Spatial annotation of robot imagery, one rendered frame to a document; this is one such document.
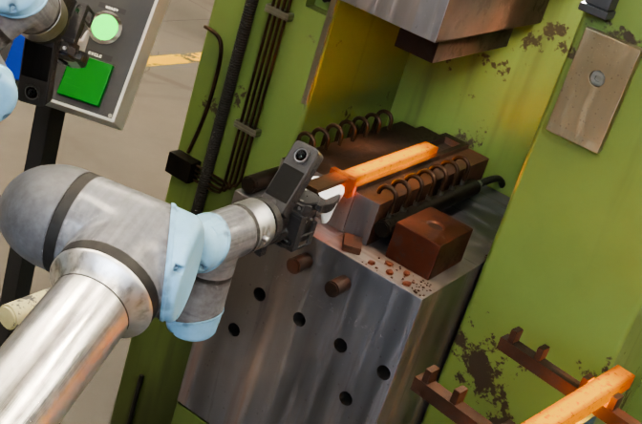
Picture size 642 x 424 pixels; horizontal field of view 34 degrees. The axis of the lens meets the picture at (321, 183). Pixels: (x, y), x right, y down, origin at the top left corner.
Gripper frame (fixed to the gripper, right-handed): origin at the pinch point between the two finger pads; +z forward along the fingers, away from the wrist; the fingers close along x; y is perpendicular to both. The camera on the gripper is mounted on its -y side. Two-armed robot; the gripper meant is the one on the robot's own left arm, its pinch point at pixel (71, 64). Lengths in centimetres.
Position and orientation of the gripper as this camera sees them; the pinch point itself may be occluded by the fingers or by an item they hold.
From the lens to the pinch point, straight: 172.5
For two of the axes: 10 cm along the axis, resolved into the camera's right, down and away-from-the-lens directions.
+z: 0.0, 1.2, 9.9
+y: 3.2, -9.4, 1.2
